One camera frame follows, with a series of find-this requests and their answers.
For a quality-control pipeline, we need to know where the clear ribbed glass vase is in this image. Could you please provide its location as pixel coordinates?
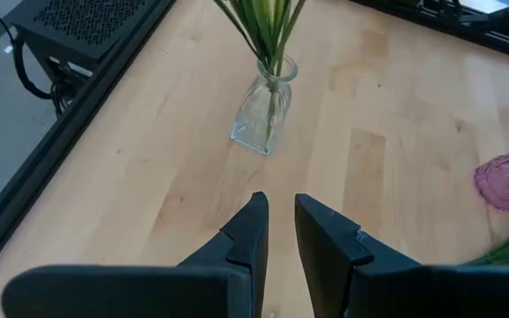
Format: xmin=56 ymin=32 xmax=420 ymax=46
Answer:
xmin=230 ymin=55 xmax=300 ymax=156

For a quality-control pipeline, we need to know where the thick black cable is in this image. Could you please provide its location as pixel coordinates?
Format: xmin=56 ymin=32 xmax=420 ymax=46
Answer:
xmin=10 ymin=35 xmax=56 ymax=101

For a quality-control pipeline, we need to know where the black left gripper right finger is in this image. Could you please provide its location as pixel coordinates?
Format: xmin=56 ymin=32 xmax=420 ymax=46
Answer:
xmin=295 ymin=193 xmax=509 ymax=318

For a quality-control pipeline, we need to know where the purple ribbed glass vase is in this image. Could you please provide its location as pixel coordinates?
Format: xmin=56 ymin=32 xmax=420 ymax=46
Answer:
xmin=473 ymin=147 xmax=509 ymax=213

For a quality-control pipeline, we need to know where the bouquet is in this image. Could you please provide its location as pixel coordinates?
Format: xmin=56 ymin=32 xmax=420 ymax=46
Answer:
xmin=212 ymin=0 xmax=308 ymax=142

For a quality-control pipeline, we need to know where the black table edge rail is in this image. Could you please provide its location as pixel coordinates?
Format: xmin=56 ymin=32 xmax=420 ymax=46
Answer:
xmin=350 ymin=0 xmax=509 ymax=64
xmin=0 ymin=0 xmax=179 ymax=291

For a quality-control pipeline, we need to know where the black cable bundle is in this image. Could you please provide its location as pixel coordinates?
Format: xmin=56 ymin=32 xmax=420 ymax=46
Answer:
xmin=49 ymin=65 xmax=81 ymax=119

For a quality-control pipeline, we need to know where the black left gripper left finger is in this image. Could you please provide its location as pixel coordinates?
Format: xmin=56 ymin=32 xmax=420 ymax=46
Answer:
xmin=2 ymin=191 xmax=270 ymax=318

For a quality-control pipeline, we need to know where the black perforated computer box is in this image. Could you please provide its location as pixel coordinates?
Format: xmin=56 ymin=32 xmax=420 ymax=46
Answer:
xmin=10 ymin=0 xmax=177 ymax=86

